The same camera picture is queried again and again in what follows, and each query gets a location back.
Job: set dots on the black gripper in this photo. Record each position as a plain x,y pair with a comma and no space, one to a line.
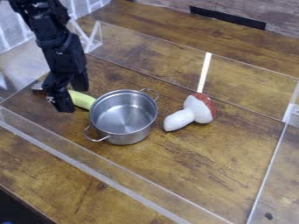
65,55

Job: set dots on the green handled metal spoon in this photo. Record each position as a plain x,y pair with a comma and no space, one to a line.
82,100

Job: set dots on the small steel pot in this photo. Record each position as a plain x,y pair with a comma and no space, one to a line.
122,116

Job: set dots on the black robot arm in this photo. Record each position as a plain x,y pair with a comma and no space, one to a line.
22,6

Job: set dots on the white red toy mushroom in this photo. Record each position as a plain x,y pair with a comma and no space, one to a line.
198,110

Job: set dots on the clear acrylic triangle bracket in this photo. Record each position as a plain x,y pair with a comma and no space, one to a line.
90,41

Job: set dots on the black wall slot strip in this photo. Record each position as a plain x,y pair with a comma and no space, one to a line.
229,18

